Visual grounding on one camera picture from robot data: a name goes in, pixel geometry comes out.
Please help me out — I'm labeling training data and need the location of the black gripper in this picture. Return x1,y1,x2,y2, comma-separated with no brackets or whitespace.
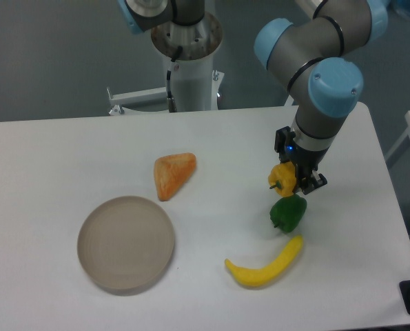
279,144,327,195

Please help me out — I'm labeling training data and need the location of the yellow toy bell pepper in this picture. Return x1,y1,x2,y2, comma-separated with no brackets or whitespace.
268,161,296,197

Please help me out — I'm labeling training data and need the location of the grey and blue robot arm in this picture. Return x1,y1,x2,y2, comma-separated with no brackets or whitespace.
119,1,388,197

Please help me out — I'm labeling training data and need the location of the green toy bell pepper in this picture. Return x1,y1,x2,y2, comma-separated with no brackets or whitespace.
269,194,307,233

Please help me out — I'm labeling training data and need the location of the beige round plate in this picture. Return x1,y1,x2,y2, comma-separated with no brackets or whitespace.
76,196,175,296

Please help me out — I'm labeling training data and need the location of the yellow toy banana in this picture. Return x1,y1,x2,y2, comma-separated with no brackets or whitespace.
224,234,305,288

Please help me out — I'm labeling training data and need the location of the orange triangular toy bread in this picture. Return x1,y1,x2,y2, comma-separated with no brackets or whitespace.
154,152,196,201

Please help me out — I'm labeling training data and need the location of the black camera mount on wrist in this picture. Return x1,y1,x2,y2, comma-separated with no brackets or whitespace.
274,126,295,163

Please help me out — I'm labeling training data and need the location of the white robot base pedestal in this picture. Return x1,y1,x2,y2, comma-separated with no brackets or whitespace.
108,12,225,116

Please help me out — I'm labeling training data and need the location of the black cable with connector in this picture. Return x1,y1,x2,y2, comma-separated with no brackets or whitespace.
165,45,183,113

